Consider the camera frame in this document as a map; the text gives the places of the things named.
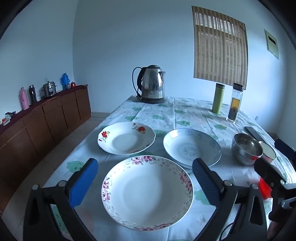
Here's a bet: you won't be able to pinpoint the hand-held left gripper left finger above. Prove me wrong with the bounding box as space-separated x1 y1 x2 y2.
23 159 99 241

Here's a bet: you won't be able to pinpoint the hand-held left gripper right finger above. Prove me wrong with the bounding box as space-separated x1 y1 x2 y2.
192 158 269 241

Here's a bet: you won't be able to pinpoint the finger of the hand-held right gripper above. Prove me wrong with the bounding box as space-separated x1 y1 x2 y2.
275 139 296 163
254 158 288 193

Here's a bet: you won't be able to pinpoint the stainless steel bowl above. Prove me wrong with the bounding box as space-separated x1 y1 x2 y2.
231 133 264 165

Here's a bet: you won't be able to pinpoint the blue patterned plate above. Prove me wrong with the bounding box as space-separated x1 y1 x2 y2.
163 128 221 169

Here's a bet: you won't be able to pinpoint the red flower white plate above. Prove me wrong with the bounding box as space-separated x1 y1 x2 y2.
97 122 156 155

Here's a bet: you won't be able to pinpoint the pink floral rim plate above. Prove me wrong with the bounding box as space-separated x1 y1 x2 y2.
101 156 194 231

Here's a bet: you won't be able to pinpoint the person's right hand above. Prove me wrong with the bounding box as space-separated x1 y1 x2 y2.
268 210 296 241

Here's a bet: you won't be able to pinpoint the red plastic object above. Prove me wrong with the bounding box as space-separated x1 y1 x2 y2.
258 178 273 199

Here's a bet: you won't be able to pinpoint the black smartphone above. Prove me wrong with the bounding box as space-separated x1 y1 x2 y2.
245 126 266 143

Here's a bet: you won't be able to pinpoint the glass tea bottle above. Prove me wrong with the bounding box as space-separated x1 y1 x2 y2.
226 83 244 122

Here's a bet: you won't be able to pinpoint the brown wooden sideboard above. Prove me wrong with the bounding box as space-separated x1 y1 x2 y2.
0 84 92 212

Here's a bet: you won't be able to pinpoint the cloud print tablecloth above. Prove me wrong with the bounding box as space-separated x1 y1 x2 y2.
44 95 296 241

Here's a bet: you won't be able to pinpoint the green thermos bottle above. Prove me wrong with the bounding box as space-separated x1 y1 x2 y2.
212 83 225 114

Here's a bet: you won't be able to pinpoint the black kettle base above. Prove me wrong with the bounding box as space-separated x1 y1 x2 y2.
141 96 165 104

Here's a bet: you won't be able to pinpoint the steel rice cooker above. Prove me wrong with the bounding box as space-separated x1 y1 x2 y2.
41 81 57 98

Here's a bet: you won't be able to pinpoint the small colourful trinkets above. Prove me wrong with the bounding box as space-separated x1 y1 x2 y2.
0 111 16 127

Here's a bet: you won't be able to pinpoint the black thermos flask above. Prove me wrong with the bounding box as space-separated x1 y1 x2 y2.
29 85 38 104

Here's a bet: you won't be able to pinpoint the pink thermos flask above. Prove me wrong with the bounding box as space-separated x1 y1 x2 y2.
20 87 30 110

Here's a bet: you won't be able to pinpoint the stainless steel electric kettle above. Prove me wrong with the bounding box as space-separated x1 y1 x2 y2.
132 65 166 102

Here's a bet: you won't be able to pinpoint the bamboo window blind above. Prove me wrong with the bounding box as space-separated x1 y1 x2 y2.
191 6 248 91

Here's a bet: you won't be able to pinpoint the white wall panel box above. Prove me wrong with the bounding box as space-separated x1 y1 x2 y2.
264 28 280 61

